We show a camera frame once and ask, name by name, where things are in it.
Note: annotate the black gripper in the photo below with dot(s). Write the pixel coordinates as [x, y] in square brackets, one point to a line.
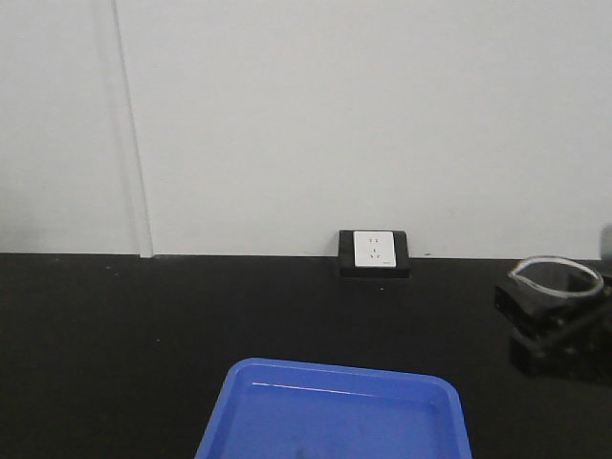
[579, 350]

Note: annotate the clear glass beaker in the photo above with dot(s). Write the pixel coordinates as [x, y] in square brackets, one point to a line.
[557, 277]

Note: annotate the blue plastic tray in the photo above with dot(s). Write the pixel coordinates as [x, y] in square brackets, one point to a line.
[289, 409]

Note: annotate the black socket mounting box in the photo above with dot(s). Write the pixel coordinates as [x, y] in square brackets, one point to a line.
[347, 266]

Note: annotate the white wall power socket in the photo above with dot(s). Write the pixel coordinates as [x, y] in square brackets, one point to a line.
[374, 249]

